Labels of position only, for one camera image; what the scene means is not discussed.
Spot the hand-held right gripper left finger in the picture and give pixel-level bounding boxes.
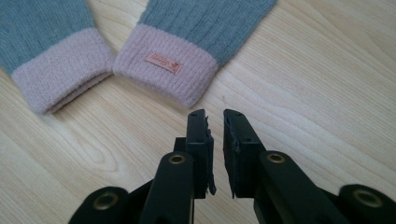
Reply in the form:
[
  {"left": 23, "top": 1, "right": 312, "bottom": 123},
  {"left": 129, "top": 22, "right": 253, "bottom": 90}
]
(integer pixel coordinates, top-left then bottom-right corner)
[{"left": 173, "top": 108, "right": 218, "bottom": 200}]

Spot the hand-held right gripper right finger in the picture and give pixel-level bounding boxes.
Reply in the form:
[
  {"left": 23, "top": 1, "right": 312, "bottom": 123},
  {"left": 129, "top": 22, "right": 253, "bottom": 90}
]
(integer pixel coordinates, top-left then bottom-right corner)
[{"left": 222, "top": 108, "right": 268, "bottom": 200}]

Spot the teal knit glove labelled cuff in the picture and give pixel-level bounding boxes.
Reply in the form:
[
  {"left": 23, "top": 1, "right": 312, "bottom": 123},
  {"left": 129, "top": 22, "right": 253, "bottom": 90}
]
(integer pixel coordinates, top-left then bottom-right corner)
[{"left": 112, "top": 0, "right": 278, "bottom": 109}]

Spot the teal knit glove plain cuff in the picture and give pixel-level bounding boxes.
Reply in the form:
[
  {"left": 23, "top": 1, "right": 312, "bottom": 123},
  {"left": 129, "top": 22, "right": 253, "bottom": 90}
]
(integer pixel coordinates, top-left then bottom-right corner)
[{"left": 0, "top": 0, "right": 115, "bottom": 116}]

